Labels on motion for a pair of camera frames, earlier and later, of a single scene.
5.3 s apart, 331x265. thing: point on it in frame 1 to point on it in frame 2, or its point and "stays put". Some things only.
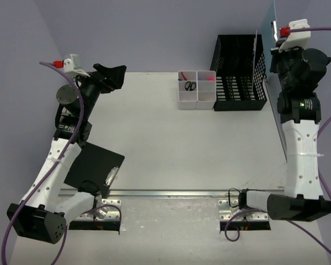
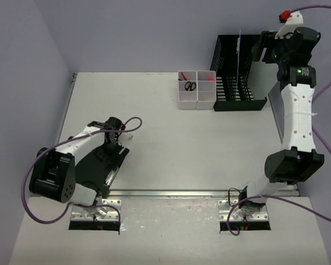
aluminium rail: (171, 193) stays put
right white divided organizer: (206, 89) stays put
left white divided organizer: (187, 99) stays put
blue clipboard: (267, 36) to (238, 44)
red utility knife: (185, 78) stays put
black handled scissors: (190, 86) stays put
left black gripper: (105, 81) to (116, 155)
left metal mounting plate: (110, 213) stays put
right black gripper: (278, 57) to (270, 43)
